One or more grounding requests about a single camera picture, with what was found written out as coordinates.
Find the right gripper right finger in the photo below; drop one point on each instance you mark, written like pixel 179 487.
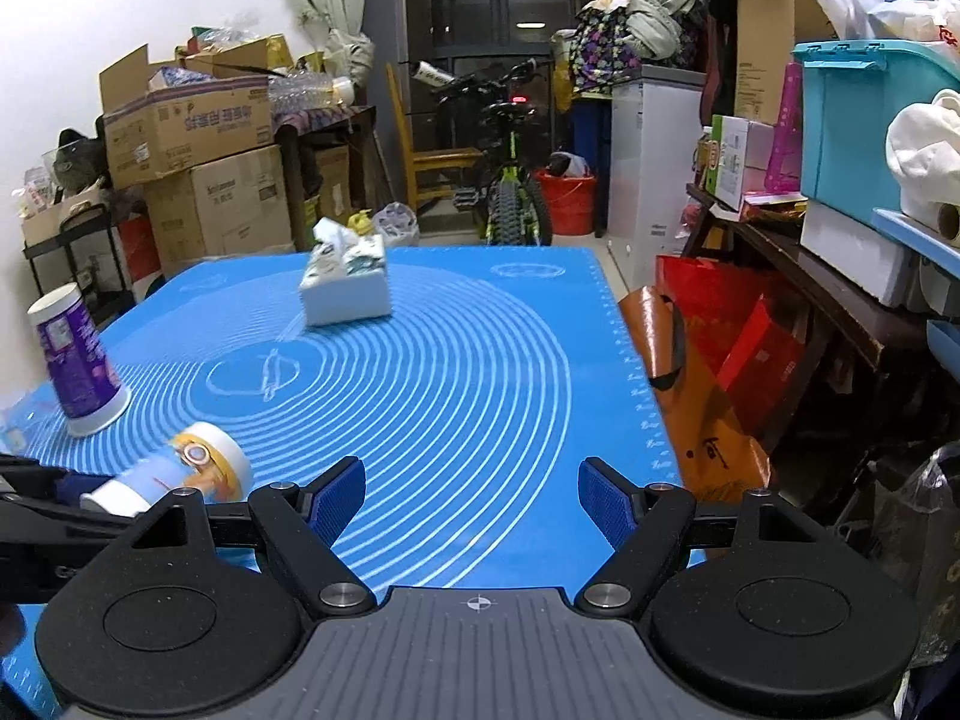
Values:
pixel 646 529

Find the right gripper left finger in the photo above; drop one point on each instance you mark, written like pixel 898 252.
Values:
pixel 296 529

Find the cartoon print paper cup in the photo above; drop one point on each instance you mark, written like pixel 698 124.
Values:
pixel 201 457

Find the purple white paper cup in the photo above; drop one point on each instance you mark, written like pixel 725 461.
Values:
pixel 89 390

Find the orange paper shopping bag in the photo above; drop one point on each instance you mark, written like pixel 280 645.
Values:
pixel 718 460

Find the red gift bag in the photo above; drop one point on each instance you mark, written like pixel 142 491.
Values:
pixel 750 327

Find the blue silicone baking mat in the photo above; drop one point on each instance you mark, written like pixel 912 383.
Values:
pixel 471 406

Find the white tissue pack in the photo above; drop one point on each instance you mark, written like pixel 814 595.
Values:
pixel 346 277

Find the dark wooden side table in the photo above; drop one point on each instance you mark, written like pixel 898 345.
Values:
pixel 868 378

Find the yellow toy duck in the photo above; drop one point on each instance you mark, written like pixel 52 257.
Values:
pixel 361 223

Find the white plastic bag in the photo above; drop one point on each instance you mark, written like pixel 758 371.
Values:
pixel 396 224

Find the lower cardboard box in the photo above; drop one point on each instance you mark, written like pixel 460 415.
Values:
pixel 230 207

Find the black metal shelf rack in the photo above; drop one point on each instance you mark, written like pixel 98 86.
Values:
pixel 84 220

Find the red plastic bucket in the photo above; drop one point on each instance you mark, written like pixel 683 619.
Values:
pixel 570 202

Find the white foam box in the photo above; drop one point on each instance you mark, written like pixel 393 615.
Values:
pixel 882 268

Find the green black bicycle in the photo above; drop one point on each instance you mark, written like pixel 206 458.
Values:
pixel 492 179

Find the pink gift bag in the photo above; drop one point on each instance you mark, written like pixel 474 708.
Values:
pixel 785 163

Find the wooden yellow chair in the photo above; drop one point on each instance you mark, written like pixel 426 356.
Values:
pixel 427 150

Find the white green product box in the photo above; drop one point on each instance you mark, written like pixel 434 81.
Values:
pixel 740 154

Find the white chest freezer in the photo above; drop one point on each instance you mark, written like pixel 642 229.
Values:
pixel 655 132

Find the upper cardboard box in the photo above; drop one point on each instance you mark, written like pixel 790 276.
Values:
pixel 154 131

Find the white cloth bundle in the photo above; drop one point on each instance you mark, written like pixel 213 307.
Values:
pixel 922 149

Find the teal plastic storage bin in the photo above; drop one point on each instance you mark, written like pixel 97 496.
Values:
pixel 851 91

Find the tall cardboard box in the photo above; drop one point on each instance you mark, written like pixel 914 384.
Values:
pixel 767 31

